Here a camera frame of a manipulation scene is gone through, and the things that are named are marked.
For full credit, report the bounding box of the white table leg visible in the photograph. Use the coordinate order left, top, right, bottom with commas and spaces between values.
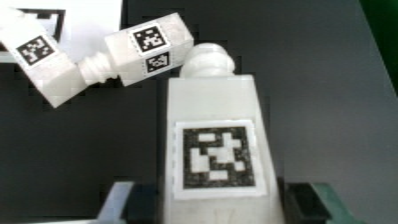
77, 13, 193, 86
161, 43, 284, 224
0, 4, 86, 108

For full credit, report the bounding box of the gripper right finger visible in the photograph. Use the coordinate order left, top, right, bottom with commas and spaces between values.
282, 182, 353, 224

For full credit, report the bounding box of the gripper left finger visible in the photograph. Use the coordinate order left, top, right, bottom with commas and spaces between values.
95, 181, 156, 224

